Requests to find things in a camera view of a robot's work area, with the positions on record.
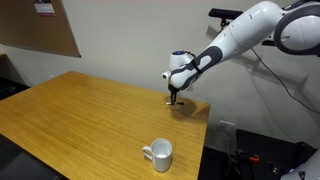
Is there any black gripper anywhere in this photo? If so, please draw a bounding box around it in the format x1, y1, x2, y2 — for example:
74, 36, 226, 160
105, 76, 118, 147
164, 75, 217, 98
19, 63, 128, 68
168, 84, 180, 103

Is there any black and silver marker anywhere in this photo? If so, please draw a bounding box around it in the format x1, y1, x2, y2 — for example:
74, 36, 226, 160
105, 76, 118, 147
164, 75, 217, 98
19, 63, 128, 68
165, 102, 184, 105

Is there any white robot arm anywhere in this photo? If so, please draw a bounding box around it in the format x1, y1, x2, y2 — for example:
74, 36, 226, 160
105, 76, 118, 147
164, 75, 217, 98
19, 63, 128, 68
162, 0, 320, 105

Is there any white ceramic mug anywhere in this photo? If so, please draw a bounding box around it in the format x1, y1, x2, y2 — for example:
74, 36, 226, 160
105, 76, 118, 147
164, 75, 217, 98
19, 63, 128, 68
142, 138, 173, 172

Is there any red and white poster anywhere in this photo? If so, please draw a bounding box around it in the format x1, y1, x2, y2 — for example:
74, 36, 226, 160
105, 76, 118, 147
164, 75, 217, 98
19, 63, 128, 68
33, 0, 55, 17

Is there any cork notice board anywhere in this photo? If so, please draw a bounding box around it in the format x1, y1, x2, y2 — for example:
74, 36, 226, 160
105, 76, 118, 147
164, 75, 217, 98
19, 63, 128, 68
0, 0, 80, 57

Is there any white wall socket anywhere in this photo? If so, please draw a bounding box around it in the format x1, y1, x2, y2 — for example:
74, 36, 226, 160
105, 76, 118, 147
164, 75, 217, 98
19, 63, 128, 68
218, 120, 235, 134

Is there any black cable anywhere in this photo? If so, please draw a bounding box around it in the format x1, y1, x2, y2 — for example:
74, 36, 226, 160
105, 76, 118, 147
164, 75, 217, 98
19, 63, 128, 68
249, 48, 320, 115

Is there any black camera on wall mount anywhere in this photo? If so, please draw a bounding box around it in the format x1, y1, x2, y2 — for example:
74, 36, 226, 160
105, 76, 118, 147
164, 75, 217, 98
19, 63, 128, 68
209, 8, 242, 20

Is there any orange handled clamp upper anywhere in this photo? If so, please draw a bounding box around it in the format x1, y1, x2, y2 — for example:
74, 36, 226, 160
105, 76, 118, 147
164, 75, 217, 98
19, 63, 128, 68
236, 150, 260, 165

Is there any black mounting base plate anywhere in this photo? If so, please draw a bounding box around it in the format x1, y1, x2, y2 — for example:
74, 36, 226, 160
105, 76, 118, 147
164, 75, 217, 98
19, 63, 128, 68
236, 129, 317, 180

